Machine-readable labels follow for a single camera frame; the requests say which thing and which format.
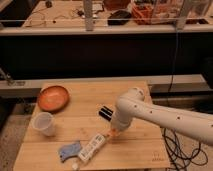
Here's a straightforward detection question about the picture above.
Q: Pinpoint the orange pepper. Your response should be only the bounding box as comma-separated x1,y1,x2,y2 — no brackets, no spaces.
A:
106,130,119,138

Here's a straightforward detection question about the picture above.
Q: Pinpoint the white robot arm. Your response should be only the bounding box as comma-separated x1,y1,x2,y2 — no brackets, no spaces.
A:
111,88,213,146

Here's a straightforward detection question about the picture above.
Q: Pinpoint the black rectangular block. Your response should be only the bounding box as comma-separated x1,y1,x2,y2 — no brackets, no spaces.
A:
98,106,113,121

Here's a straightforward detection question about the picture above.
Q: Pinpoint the orange bowl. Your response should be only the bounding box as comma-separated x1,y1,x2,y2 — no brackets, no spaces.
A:
37,85,70,112

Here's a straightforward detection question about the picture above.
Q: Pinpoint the black pouch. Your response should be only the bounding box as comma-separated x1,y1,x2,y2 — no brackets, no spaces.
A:
107,10,131,26

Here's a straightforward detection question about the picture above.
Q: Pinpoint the clear plastic cup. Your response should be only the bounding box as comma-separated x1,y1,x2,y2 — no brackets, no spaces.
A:
32,112,55,136

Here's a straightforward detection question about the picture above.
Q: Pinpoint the blue cloth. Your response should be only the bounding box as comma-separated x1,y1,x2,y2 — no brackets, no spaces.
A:
58,141,82,163

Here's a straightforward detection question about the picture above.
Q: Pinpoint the orange basket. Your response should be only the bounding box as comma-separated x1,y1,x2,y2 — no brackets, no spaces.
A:
131,5,153,25

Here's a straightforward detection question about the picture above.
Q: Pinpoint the small white piece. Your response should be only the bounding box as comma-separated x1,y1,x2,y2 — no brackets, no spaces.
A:
72,162,79,170

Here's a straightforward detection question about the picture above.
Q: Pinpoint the grey metal post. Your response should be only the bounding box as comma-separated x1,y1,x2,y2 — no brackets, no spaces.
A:
83,0,93,31

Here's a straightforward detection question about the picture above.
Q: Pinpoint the black cable bundle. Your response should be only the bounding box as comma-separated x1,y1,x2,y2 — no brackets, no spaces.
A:
161,128,210,171

